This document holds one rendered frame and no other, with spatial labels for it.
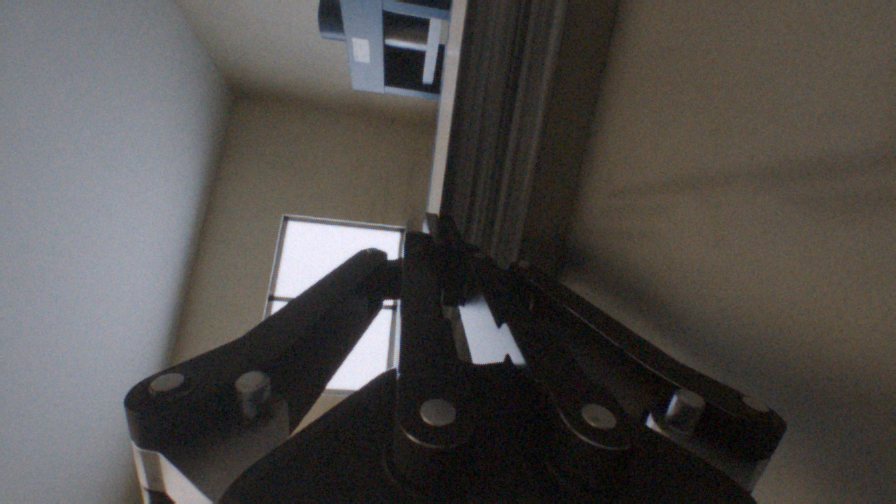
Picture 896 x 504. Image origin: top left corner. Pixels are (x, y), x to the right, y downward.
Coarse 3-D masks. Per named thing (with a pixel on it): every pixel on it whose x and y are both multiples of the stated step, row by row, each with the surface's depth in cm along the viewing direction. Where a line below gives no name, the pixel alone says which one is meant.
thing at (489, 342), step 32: (480, 256) 15; (480, 288) 12; (480, 320) 11; (512, 320) 10; (480, 352) 11; (512, 352) 8; (544, 352) 8; (544, 384) 6; (576, 384) 6; (544, 416) 6; (576, 416) 5; (608, 416) 5; (576, 448) 5; (608, 448) 5; (608, 480) 5
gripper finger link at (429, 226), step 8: (424, 216) 22; (432, 216) 21; (424, 224) 21; (432, 224) 19; (432, 232) 17; (440, 232) 17; (440, 240) 16; (432, 248) 15; (440, 248) 15; (432, 256) 15; (440, 256) 15; (440, 264) 16; (440, 272) 16; (440, 280) 16; (440, 288) 16; (440, 296) 16
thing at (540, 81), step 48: (480, 0) 20; (528, 0) 20; (576, 0) 20; (480, 48) 21; (528, 48) 21; (576, 48) 21; (480, 96) 22; (528, 96) 22; (576, 96) 22; (480, 144) 23; (528, 144) 23; (576, 144) 23; (480, 192) 24; (528, 192) 24; (480, 240) 25; (528, 240) 25
